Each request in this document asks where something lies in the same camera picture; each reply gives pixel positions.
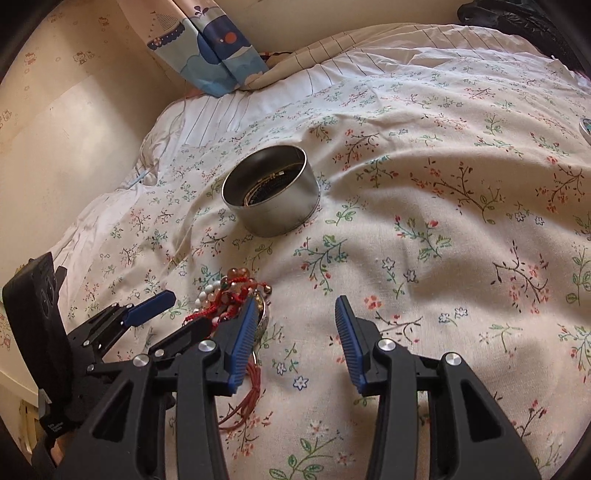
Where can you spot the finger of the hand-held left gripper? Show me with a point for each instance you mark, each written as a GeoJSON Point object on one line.
{"type": "Point", "coordinates": [150, 308]}
{"type": "Point", "coordinates": [184, 333]}

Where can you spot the black clothing bundle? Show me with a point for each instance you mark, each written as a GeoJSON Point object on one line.
{"type": "Point", "coordinates": [521, 23]}

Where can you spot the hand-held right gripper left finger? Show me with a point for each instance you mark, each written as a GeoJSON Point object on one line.
{"type": "Point", "coordinates": [243, 344]}

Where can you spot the round tin lid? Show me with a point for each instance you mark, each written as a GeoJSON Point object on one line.
{"type": "Point", "coordinates": [586, 125]}

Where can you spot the blue whale print curtain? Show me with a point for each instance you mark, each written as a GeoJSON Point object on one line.
{"type": "Point", "coordinates": [203, 44]}

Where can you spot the silver bangle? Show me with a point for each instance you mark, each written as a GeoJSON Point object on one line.
{"type": "Point", "coordinates": [263, 319]}

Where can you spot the floral bed blanket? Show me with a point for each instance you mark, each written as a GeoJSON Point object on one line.
{"type": "Point", "coordinates": [415, 230]}

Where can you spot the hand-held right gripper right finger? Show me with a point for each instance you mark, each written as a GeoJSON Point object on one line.
{"type": "Point", "coordinates": [347, 344]}

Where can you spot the round metal tin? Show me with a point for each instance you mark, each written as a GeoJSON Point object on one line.
{"type": "Point", "coordinates": [277, 210]}

